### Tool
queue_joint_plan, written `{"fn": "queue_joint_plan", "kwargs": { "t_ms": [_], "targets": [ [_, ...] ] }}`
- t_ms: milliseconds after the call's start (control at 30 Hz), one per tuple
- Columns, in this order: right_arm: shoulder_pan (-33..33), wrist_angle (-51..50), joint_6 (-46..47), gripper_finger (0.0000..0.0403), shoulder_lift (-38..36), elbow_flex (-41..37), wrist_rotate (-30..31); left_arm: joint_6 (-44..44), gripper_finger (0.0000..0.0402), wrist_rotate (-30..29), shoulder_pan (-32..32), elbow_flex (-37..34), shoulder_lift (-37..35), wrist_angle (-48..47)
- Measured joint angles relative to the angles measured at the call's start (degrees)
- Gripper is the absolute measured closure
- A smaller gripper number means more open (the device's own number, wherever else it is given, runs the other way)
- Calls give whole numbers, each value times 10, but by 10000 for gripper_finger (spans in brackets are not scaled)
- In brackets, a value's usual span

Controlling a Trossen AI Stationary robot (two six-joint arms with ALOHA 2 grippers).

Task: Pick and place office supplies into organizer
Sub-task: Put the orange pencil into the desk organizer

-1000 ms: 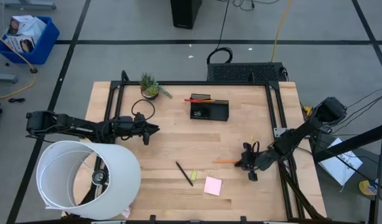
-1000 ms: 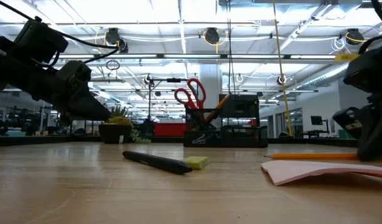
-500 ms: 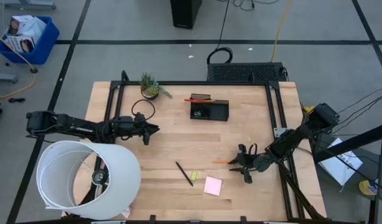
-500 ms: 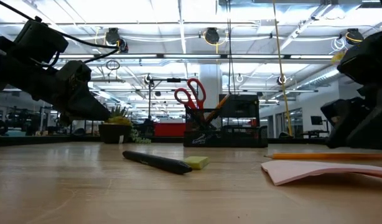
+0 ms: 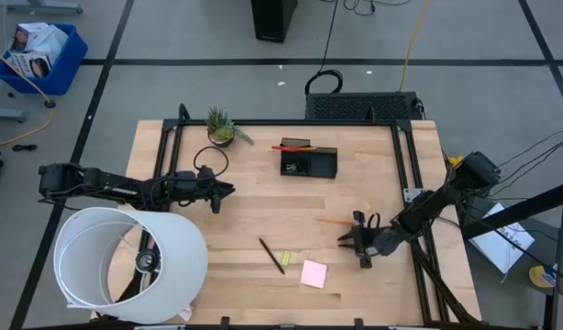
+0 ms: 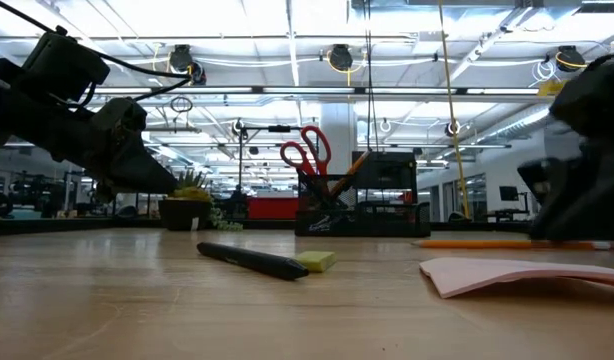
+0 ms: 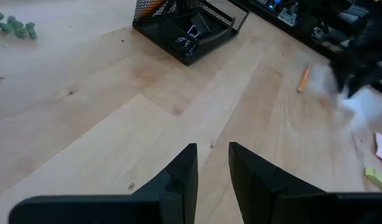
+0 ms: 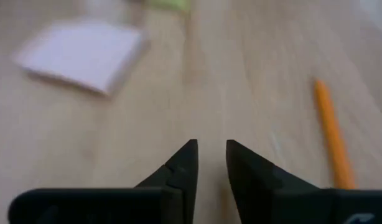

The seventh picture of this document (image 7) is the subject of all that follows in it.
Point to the black mesh desk organizer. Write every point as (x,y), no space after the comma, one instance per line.
(166,40)

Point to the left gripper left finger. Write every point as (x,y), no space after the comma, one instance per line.
(178,193)

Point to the green sticky note pad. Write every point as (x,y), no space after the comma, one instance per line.
(379,180)

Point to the potted succulent plant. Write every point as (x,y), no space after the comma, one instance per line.
(16,26)

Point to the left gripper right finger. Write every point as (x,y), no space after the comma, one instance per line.
(256,193)

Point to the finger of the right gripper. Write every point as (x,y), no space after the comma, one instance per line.
(340,73)
(362,79)

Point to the black binder clip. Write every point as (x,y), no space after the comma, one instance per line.
(186,46)
(200,24)

